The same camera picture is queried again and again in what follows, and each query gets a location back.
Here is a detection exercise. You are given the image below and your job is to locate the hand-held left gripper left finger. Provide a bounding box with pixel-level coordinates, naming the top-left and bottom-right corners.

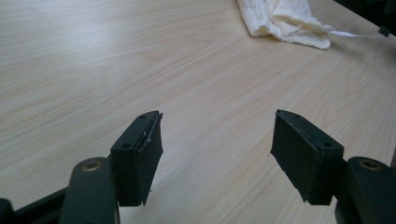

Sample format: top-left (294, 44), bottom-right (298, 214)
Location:
top-left (110, 110), bottom-right (164, 207)

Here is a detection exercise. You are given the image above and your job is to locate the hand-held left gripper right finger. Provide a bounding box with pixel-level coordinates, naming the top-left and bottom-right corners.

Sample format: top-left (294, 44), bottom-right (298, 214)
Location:
top-left (270, 108), bottom-right (346, 206)

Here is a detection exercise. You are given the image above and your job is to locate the white cloth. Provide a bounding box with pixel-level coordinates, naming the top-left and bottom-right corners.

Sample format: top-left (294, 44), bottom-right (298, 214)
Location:
top-left (236, 0), bottom-right (379, 50)

